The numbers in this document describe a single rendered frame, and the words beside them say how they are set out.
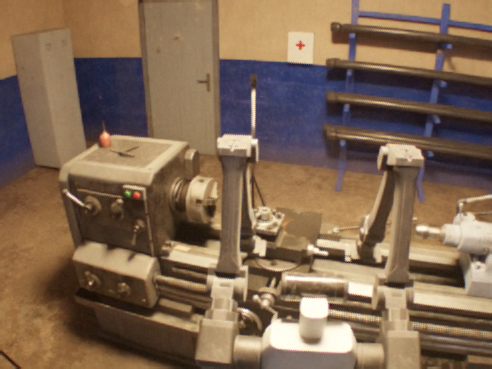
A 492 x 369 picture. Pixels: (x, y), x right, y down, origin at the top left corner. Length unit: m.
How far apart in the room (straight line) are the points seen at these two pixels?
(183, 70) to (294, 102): 1.51
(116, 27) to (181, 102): 1.42
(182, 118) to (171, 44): 1.02
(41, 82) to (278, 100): 3.01
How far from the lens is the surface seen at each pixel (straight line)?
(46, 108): 5.44
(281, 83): 5.01
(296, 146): 5.22
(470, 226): 2.16
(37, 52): 5.31
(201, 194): 2.12
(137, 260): 2.28
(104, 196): 2.20
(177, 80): 5.43
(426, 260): 2.39
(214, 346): 0.98
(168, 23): 5.36
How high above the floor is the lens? 2.19
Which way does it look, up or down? 27 degrees down
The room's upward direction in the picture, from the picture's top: straight up
